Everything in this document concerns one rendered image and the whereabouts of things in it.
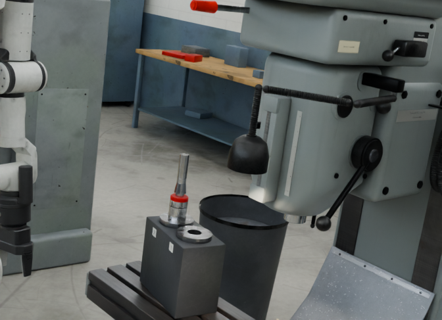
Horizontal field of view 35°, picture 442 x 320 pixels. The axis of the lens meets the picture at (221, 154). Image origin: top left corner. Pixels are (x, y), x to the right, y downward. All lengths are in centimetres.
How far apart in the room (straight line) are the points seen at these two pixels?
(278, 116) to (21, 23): 74
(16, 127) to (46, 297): 215
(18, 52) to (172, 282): 68
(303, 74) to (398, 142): 28
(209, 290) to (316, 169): 54
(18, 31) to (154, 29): 711
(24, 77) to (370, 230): 95
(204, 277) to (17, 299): 223
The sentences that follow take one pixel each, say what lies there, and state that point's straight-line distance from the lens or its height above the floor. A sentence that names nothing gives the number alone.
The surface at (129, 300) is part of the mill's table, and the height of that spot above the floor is 94.
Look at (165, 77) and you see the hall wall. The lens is 867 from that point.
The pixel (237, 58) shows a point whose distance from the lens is 722.
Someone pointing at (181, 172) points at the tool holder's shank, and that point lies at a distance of 177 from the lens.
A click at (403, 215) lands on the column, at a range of 177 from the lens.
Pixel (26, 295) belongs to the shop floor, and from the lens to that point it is 390.
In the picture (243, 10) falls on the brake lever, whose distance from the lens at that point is 137.
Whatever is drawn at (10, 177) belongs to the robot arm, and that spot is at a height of 120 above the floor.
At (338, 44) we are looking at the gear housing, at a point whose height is 167.
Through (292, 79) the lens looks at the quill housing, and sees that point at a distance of 135.
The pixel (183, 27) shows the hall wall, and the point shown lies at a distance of 841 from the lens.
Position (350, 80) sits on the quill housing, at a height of 160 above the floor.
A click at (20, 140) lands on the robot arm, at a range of 184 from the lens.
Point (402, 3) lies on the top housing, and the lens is 138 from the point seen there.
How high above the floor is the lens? 176
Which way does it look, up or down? 14 degrees down
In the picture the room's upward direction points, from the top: 8 degrees clockwise
